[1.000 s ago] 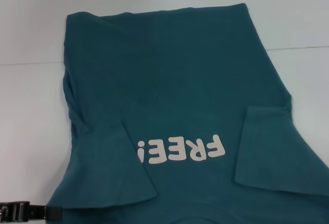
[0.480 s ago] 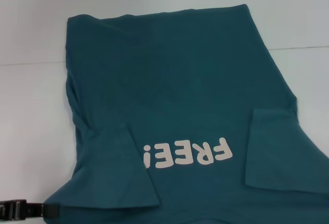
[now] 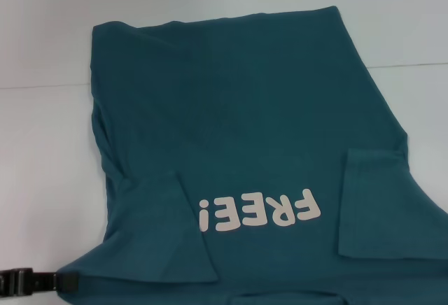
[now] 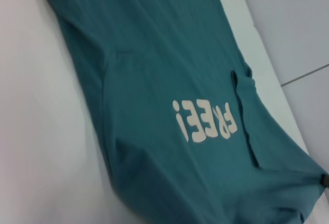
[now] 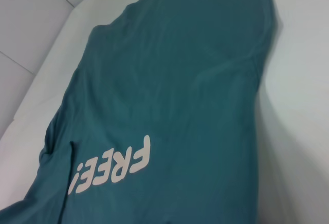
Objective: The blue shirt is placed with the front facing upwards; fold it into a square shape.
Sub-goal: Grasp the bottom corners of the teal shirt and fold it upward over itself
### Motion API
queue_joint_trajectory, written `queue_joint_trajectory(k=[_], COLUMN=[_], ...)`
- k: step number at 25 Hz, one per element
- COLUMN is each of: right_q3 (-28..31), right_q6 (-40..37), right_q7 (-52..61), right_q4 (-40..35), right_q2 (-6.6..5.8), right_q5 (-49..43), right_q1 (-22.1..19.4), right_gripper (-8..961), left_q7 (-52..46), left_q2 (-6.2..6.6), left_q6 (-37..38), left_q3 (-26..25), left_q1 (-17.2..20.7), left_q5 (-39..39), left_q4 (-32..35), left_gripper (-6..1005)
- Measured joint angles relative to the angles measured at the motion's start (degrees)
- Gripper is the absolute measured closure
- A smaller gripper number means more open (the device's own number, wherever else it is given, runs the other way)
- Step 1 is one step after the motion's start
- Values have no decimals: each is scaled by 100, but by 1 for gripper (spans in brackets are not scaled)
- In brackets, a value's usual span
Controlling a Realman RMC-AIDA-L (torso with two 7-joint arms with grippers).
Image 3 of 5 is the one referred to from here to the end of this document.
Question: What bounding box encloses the teal t-shirt with FREE print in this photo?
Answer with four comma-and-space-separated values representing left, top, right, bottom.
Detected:
57, 5, 448, 305

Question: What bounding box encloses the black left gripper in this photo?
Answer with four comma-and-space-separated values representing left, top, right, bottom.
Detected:
0, 267, 81, 296

